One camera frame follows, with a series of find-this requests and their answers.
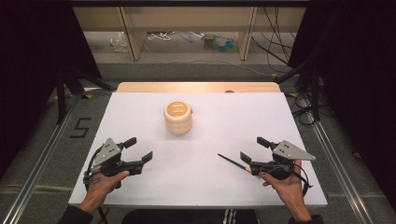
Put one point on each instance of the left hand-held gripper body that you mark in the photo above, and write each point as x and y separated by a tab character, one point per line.
107	152

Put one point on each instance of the wooden shelf unit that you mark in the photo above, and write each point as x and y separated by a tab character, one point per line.
186	18

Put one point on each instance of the wooden table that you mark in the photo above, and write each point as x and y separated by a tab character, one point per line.
186	87

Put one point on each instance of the clear plastic bag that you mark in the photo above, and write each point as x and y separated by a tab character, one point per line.
119	42

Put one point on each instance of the aluminium floor rail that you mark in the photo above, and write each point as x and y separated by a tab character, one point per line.
339	168
37	174

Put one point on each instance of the cream ribbed pen holder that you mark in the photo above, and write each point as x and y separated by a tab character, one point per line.
178	124

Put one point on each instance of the person's right hand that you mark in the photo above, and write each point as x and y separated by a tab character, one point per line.
291	189

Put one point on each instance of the white table board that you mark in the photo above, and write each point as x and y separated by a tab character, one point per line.
199	186

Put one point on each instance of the green and blue toy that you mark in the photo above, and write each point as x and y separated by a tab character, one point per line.
221	43

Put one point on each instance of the black metal stand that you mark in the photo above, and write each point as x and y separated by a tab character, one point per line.
60	93
315	90

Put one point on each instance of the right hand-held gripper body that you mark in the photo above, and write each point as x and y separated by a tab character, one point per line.
289	151

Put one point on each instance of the black curtain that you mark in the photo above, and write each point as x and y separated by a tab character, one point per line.
34	62
358	77

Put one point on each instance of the person's left hand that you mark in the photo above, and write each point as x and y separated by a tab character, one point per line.
101	185

